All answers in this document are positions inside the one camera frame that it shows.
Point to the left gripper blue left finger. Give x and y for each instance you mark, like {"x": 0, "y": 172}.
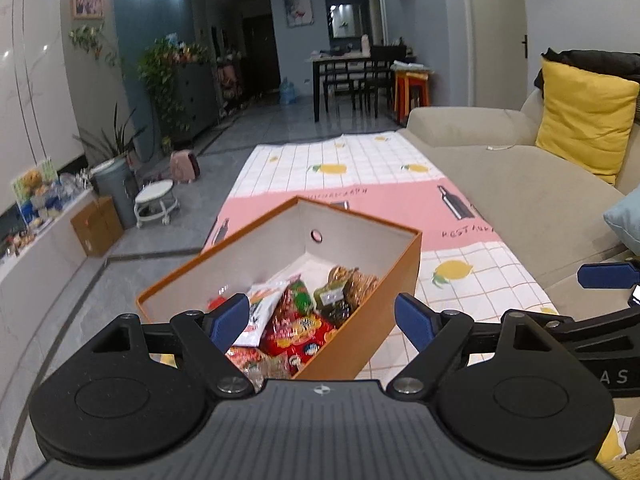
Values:
{"x": 228, "y": 321}

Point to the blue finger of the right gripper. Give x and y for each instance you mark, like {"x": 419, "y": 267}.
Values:
{"x": 609, "y": 275}

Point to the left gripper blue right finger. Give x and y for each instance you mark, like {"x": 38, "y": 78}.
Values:
{"x": 414, "y": 319}

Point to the white ball candy bag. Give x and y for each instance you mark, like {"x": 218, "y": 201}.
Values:
{"x": 263, "y": 299}

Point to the Mimi shrimp stick bag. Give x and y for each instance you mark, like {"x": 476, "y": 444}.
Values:
{"x": 257, "y": 366}

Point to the red spicy snack bag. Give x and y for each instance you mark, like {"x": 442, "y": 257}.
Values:
{"x": 300, "y": 338}

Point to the brown peanut vacuum pack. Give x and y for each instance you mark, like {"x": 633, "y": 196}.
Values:
{"x": 357, "y": 284}

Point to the green sausage snack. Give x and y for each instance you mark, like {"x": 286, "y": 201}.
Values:
{"x": 301, "y": 299}

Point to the dark seaweed snack pack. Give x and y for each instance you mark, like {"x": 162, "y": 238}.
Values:
{"x": 332, "y": 303}

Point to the smartphone with lit screen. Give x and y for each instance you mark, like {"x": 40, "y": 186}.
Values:
{"x": 634, "y": 298}

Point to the light blue cushion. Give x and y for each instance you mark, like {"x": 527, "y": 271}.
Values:
{"x": 624, "y": 220}

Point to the lemon pattern checkered mat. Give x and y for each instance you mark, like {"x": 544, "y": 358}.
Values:
{"x": 464, "y": 264}

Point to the beige sofa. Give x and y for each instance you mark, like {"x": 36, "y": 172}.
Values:
{"x": 547, "y": 210}

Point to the orange cardboard storage box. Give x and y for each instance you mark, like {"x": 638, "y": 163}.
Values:
{"x": 320, "y": 280}

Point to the white round rolling stool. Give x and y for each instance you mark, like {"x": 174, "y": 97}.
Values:
{"x": 156, "y": 201}

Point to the yellow cushion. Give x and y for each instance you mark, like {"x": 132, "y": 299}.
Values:
{"x": 587, "y": 118}

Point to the brown cardboard box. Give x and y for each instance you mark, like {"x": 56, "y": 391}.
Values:
{"x": 98, "y": 226}

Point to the pink small heater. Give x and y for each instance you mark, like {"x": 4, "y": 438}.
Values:
{"x": 184, "y": 166}

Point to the grey green plant pot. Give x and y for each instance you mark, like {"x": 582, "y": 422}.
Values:
{"x": 116, "y": 179}

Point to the white TV console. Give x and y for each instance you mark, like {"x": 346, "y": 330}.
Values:
{"x": 31, "y": 282}

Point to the black jacket on sofa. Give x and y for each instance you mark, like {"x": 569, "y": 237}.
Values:
{"x": 619, "y": 64}

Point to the dark drawer cabinet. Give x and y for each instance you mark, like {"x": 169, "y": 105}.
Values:
{"x": 196, "y": 92}

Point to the orange stool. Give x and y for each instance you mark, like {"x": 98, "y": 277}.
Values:
{"x": 412, "y": 90}

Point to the blue water bottle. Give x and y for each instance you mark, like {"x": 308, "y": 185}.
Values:
{"x": 287, "y": 92}

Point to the dark dining table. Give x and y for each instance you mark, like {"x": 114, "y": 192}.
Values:
{"x": 363, "y": 77}

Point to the green leafy pothos plant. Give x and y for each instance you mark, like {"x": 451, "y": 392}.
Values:
{"x": 158, "y": 69}

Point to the teddy bear picture frame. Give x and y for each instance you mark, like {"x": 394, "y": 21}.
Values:
{"x": 34, "y": 188}

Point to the framed wall picture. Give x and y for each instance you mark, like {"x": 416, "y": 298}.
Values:
{"x": 298, "y": 13}

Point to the wooden framed wall photo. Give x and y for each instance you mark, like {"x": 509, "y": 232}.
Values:
{"x": 87, "y": 9}

